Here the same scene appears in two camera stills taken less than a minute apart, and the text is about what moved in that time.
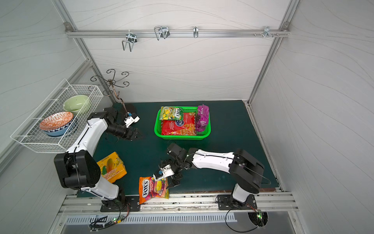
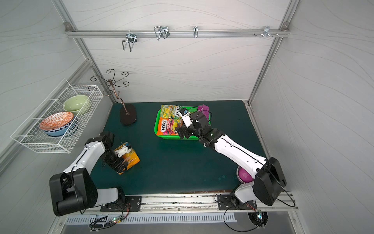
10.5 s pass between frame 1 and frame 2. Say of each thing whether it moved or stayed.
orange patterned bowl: stayed
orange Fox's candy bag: moved
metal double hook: stayed
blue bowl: stayed
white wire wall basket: stayed
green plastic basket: stayed
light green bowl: stayed
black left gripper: moved
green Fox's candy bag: stayed
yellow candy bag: moved
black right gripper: moved
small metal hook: stayed
